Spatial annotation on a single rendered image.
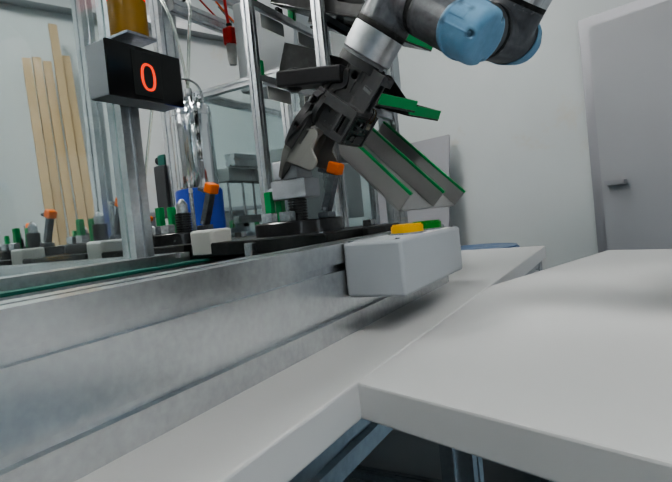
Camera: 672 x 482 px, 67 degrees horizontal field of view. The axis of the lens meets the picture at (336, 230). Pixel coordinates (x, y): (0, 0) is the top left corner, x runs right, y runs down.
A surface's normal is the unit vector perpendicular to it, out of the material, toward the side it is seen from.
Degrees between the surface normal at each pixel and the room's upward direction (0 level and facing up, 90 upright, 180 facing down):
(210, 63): 90
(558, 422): 0
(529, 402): 0
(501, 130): 90
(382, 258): 90
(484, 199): 90
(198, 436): 0
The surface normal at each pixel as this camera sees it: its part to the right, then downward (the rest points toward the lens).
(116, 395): 0.86, -0.07
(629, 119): -0.74, 0.09
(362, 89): -0.49, 0.07
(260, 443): -0.10, -0.99
